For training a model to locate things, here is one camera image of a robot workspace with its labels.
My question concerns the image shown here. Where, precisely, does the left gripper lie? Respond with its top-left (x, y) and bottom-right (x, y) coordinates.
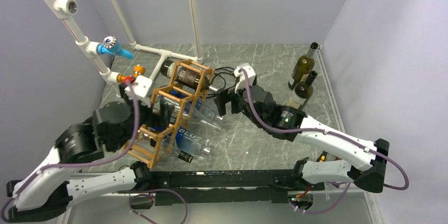
top-left (114, 82), bottom-right (175, 150)

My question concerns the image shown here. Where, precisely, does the tall blue square bottle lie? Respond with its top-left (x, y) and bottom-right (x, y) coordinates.
top-left (182, 98), bottom-right (219, 116)

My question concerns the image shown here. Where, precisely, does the wooden wine rack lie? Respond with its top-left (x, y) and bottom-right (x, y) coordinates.
top-left (125, 60), bottom-right (222, 169)

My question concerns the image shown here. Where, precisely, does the dark wine bottle front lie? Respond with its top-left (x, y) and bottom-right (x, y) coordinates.
top-left (160, 60), bottom-right (219, 93)

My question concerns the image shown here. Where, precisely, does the dark wine bottle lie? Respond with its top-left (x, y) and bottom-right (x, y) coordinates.
top-left (286, 70), bottom-right (318, 110)
top-left (160, 60), bottom-right (219, 93)

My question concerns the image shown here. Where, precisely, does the clear liquor bottle black cap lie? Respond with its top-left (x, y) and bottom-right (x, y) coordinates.
top-left (156, 138), bottom-right (193, 163)

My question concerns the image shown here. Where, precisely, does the green wine bottle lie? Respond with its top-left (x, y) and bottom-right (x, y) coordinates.
top-left (288, 42), bottom-right (319, 90)

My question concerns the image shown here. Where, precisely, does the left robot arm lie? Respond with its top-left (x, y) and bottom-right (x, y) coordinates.
top-left (1, 101), bottom-right (173, 223)

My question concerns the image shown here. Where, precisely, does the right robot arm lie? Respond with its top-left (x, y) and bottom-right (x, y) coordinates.
top-left (215, 86), bottom-right (390, 193)

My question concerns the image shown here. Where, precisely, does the orange plastic faucet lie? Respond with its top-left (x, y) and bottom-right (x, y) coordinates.
top-left (116, 64), bottom-right (146, 83)

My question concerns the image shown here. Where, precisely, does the blue plastic faucet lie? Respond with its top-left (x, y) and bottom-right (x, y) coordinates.
top-left (97, 36), bottom-right (134, 60)

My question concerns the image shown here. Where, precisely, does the yellow black screwdriver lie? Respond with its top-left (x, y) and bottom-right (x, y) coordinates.
top-left (316, 154), bottom-right (327, 162)

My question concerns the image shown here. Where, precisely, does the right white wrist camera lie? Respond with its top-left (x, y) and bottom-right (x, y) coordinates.
top-left (233, 63), bottom-right (257, 93)

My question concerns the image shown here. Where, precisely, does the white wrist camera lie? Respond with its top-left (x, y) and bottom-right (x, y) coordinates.
top-left (132, 76), bottom-right (153, 108)
top-left (233, 63), bottom-right (257, 93)

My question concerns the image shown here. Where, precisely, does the black coiled cable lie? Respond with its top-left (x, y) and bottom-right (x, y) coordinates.
top-left (210, 67), bottom-right (244, 90)

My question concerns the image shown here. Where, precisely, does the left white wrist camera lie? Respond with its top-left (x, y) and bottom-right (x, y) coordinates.
top-left (132, 76), bottom-right (153, 108)

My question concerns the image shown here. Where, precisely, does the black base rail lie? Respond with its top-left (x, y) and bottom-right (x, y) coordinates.
top-left (128, 169), bottom-right (325, 206)

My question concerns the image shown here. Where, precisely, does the white PVC pipe frame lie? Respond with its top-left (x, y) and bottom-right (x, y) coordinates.
top-left (43, 0), bottom-right (203, 99)

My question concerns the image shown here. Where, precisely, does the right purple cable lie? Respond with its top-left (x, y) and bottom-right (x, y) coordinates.
top-left (239, 68), bottom-right (410, 214)

